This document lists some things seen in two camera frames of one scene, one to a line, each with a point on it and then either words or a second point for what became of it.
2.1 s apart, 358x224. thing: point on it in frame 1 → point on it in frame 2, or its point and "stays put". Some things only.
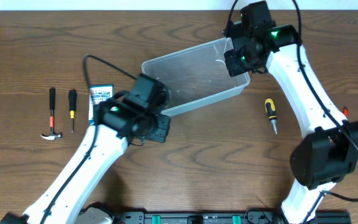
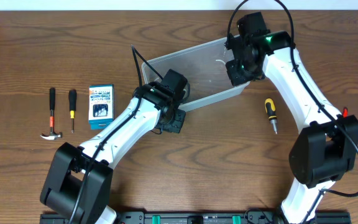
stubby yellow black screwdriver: x=270 y=109 stays put
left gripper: x=158 y=135 → x=176 y=125
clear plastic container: x=195 y=75 stays put
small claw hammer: x=53 y=135 stays put
